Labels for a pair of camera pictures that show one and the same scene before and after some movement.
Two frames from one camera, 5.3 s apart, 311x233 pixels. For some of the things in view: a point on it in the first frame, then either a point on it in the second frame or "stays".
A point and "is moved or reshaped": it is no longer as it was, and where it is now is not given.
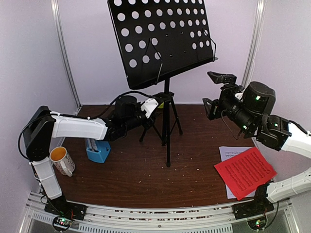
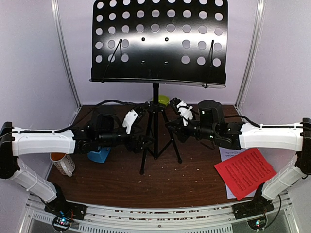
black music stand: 157,39 is moved or reshaped
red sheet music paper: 244,172 stays
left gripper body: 149,124 to 130,144
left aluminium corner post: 56,9 stays
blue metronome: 103,148 stays
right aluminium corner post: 256,36 stays
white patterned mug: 61,161 stays
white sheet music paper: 226,152 stays
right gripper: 215,111 to 178,126
